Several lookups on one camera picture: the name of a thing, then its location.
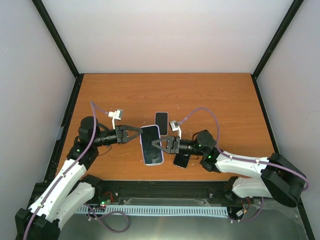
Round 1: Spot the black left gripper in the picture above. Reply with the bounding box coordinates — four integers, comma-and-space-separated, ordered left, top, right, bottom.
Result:
93, 124, 143, 147

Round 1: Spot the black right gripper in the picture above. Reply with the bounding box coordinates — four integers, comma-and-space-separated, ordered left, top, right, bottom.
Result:
151, 136, 205, 156

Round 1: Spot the beige silicone phone case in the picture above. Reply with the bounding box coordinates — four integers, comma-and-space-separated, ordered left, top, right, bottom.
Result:
154, 111, 169, 137

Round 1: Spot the lilac phone case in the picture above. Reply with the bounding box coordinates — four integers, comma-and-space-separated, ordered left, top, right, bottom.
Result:
139, 124, 165, 167

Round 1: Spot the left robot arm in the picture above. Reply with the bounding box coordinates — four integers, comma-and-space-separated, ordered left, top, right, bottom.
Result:
15, 116, 143, 240

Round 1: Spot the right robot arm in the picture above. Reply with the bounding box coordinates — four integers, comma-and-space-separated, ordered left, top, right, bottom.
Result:
151, 130, 308, 208

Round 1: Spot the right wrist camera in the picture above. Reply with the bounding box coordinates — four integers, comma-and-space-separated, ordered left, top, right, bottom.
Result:
169, 120, 180, 132

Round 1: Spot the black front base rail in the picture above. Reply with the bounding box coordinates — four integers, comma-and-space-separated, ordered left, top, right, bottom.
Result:
32, 180, 300, 207

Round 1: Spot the light blue cable duct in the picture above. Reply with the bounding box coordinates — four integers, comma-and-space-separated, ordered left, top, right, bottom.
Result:
76, 203, 229, 218

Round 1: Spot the black left frame post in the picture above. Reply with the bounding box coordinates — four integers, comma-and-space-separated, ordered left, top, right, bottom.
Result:
31, 0, 81, 76

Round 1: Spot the black frame post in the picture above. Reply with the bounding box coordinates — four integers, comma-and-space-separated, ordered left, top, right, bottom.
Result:
251, 0, 305, 77
31, 0, 81, 76

